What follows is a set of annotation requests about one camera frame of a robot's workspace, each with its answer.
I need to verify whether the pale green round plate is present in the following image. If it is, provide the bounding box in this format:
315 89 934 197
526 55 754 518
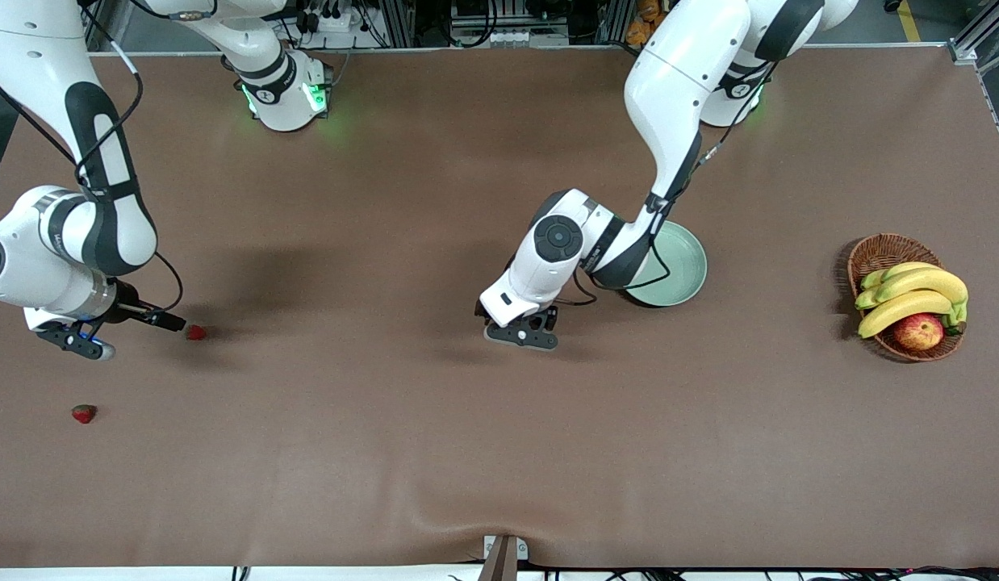
625 222 708 307

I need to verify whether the brown table cloth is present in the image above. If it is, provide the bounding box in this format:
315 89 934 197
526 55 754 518
0 44 999 570

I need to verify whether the white power strip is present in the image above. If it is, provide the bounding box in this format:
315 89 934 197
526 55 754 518
300 6 352 34

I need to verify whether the brown wicker basket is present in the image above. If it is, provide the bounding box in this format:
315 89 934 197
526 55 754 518
846 234 966 362

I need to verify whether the yellow banana bunch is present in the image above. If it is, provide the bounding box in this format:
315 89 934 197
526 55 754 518
855 261 970 340

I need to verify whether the red apple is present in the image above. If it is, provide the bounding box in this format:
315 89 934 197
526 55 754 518
892 313 945 352

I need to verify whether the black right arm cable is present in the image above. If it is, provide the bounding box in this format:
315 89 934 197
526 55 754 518
0 0 184 316

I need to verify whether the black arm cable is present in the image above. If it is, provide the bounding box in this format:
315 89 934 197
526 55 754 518
572 61 773 307
0 0 184 316

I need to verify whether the metal clamp bracket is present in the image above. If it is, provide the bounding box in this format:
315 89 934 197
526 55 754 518
477 534 529 581

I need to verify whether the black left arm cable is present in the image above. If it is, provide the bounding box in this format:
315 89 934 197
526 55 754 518
572 61 773 307

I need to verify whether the aluminium frame profile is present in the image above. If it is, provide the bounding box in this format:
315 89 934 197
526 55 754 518
949 0 999 64

